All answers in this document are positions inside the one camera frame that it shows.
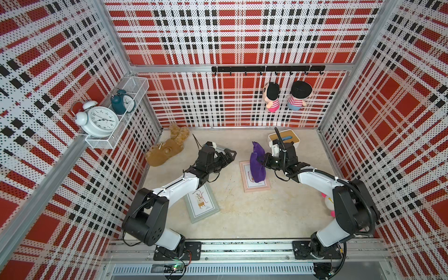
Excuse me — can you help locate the doll with blue clothes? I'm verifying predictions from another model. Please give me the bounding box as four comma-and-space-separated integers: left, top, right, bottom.
287, 80, 312, 111

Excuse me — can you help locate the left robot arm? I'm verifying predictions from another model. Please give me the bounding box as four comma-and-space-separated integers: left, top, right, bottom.
122, 142, 237, 254

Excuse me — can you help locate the green circuit board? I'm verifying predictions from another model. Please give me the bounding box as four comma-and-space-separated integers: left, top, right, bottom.
163, 264, 184, 274

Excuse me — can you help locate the black hook rail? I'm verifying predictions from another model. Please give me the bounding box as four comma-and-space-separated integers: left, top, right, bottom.
211, 65, 326, 74

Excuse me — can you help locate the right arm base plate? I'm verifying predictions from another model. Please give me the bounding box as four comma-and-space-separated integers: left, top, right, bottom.
292, 240, 342, 260

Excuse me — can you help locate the white wire shelf basket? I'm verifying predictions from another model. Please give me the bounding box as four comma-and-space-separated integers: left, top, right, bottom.
75, 77, 149, 149

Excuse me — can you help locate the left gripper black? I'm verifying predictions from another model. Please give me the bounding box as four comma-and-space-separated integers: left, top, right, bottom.
207, 149, 237, 174

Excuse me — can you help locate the purple cloth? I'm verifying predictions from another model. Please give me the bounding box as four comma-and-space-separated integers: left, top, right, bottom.
250, 141, 266, 183

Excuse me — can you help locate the white pink plush toy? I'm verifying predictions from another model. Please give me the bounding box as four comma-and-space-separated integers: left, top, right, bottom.
322, 193, 336, 218

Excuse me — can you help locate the brown plush toy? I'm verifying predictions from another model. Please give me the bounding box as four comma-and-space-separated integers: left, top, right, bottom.
145, 124, 190, 167

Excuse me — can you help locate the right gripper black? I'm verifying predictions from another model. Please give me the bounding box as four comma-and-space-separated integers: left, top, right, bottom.
255, 152, 287, 172

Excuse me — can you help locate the white alarm clock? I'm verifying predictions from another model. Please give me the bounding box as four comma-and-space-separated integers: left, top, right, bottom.
75, 100, 120, 138

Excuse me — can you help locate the pink picture frame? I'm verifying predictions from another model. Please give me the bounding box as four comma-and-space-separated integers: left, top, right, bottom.
239, 161, 271, 193

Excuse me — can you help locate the white tissue box wooden lid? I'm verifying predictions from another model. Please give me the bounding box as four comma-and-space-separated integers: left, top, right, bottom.
268, 129, 301, 149

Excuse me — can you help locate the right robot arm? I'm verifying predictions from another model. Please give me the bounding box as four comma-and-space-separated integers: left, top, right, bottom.
260, 142, 380, 258

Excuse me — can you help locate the green picture frame near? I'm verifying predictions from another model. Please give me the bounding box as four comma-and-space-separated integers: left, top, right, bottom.
184, 183, 220, 224

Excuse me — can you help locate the doll with pink clothes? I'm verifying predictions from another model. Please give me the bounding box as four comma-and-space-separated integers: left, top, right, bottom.
262, 82, 280, 113

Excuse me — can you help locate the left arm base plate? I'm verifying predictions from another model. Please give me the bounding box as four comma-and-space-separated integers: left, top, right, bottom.
153, 241, 202, 261

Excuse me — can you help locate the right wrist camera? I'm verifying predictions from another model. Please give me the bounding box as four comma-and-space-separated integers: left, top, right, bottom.
271, 144, 280, 157

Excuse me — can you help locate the teal alarm clock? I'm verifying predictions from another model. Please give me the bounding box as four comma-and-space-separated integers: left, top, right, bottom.
110, 89, 136, 115

